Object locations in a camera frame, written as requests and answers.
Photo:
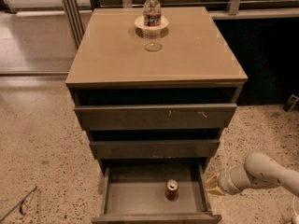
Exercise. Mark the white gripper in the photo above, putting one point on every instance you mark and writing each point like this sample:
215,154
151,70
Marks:
225,181

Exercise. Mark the red coke can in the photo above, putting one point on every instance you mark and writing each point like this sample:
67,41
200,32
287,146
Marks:
171,189

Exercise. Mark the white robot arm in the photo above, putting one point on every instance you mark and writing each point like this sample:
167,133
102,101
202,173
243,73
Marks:
257,172

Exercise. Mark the grey open bottom drawer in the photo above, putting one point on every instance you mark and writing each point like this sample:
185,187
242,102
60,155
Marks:
134,194

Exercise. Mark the grey top drawer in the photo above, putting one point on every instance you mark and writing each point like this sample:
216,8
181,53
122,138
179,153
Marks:
155,117

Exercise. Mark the grey drawer cabinet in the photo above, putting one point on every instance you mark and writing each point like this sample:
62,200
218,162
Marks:
194,66

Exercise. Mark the grey middle drawer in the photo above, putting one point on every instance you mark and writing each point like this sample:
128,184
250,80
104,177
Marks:
160,149

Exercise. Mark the small dark floor device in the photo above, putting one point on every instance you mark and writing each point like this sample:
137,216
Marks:
292,103

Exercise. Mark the white small plate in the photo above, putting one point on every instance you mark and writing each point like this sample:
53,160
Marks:
139,23

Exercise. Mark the clear plastic water bottle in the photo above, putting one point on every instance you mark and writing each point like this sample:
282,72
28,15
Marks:
152,25

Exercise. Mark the metal rod on floor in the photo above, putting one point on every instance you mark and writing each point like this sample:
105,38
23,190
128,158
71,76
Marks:
18,203

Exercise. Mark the metal railing frame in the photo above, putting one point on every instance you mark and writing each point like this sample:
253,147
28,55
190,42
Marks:
270,17

